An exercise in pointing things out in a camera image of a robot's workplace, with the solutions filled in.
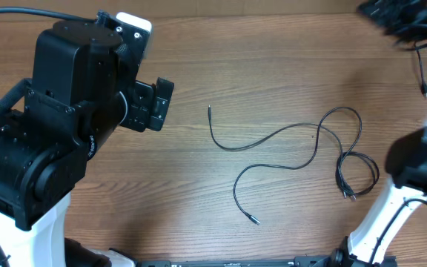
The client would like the thin black usb cable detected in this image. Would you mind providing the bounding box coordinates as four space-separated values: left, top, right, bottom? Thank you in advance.
208 105 363 226

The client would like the short black looped cable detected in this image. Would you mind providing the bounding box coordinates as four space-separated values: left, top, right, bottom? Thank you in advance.
334 150 380 202

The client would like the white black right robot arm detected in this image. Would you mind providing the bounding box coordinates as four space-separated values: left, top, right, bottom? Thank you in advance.
328 0 427 266

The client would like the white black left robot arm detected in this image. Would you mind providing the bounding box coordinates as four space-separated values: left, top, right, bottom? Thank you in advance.
0 12 174 266

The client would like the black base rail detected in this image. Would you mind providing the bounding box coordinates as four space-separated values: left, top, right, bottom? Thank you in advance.
135 256 329 267

